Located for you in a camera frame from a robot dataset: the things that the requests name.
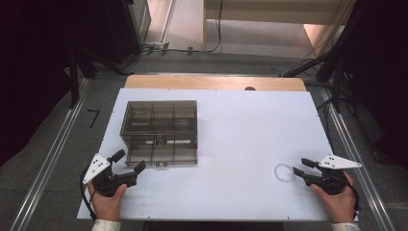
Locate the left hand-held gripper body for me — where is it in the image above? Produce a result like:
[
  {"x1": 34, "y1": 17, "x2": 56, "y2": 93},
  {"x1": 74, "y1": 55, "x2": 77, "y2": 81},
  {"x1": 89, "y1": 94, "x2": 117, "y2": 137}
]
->
[{"x1": 82, "y1": 153, "x2": 140, "y2": 197}]

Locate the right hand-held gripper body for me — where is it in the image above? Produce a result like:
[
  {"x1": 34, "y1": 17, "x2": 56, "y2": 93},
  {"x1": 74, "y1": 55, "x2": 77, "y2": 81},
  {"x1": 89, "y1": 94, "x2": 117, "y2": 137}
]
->
[{"x1": 302, "y1": 154, "x2": 363, "y2": 196}]

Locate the white bead bracelet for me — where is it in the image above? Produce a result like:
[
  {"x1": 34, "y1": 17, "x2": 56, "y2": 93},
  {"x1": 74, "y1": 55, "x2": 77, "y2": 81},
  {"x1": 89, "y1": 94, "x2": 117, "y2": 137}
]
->
[{"x1": 273, "y1": 163, "x2": 295, "y2": 184}]

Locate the smoky transparent drawer box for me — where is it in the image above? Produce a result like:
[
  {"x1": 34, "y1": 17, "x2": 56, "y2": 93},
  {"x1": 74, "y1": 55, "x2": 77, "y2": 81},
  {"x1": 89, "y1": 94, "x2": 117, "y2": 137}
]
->
[{"x1": 119, "y1": 99, "x2": 199, "y2": 168}]

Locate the person's left hand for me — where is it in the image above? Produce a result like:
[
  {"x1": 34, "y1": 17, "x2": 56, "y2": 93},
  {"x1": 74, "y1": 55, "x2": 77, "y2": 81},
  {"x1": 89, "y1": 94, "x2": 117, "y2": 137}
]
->
[{"x1": 88, "y1": 180, "x2": 128, "y2": 222}]

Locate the person's right hand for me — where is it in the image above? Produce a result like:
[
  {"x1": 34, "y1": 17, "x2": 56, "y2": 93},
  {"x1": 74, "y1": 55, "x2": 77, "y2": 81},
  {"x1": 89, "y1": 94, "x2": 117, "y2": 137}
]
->
[{"x1": 310, "y1": 170, "x2": 358, "y2": 224}]

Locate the white board mat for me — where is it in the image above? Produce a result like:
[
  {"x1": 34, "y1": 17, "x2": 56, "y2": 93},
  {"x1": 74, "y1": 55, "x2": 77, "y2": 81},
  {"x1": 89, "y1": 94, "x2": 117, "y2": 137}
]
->
[{"x1": 76, "y1": 88, "x2": 359, "y2": 222}]

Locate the black metal stand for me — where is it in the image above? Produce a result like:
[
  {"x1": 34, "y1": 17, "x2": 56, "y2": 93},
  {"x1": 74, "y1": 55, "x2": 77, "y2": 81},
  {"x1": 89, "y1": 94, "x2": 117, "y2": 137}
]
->
[
  {"x1": 279, "y1": 0, "x2": 370, "y2": 114},
  {"x1": 62, "y1": 41, "x2": 131, "y2": 109}
]

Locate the wooden table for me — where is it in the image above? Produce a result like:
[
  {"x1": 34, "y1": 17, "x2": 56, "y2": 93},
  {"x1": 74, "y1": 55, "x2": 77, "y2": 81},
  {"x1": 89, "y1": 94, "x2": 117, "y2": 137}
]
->
[{"x1": 123, "y1": 73, "x2": 308, "y2": 92}]

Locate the dark cabinet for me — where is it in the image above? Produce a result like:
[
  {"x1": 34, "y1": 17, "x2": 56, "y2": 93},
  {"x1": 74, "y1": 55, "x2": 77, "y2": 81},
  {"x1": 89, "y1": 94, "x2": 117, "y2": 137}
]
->
[{"x1": 102, "y1": 0, "x2": 152, "y2": 64}]

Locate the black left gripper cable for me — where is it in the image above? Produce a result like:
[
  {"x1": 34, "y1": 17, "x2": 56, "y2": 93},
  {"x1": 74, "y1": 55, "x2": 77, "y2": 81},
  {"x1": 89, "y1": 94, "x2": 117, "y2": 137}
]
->
[{"x1": 79, "y1": 165, "x2": 98, "y2": 222}]

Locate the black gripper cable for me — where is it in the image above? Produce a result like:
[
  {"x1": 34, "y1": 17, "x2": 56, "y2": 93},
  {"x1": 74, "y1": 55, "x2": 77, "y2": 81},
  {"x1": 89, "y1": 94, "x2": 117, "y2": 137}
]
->
[
  {"x1": 79, "y1": 165, "x2": 98, "y2": 222},
  {"x1": 344, "y1": 174, "x2": 362, "y2": 213}
]

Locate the metal floor rail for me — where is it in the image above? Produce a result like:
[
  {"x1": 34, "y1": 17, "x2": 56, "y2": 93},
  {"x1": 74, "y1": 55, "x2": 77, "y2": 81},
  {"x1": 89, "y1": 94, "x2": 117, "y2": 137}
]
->
[
  {"x1": 319, "y1": 86, "x2": 397, "y2": 231},
  {"x1": 9, "y1": 77, "x2": 91, "y2": 231}
]

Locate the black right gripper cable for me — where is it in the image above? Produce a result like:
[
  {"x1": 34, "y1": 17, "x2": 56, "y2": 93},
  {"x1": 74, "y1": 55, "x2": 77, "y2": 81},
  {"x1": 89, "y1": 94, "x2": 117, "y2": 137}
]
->
[{"x1": 344, "y1": 174, "x2": 362, "y2": 213}]

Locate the black floor cable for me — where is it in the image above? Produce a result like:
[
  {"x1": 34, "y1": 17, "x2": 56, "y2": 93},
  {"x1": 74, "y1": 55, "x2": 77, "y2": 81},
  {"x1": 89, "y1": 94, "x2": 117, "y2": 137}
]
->
[{"x1": 121, "y1": 0, "x2": 225, "y2": 69}]

